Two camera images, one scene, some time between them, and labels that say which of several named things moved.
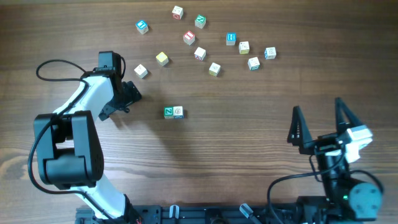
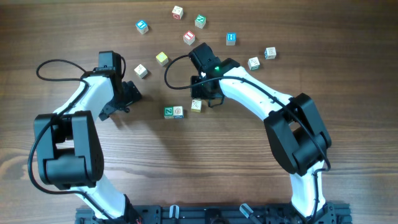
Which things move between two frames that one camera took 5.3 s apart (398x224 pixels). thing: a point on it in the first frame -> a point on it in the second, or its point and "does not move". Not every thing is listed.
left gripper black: (132, 96) does not move
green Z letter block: (168, 112) does not move
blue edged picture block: (270, 53) does not move
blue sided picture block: (178, 112) does not move
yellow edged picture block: (244, 47) -> (196, 106)
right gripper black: (323, 142) -> (196, 93)
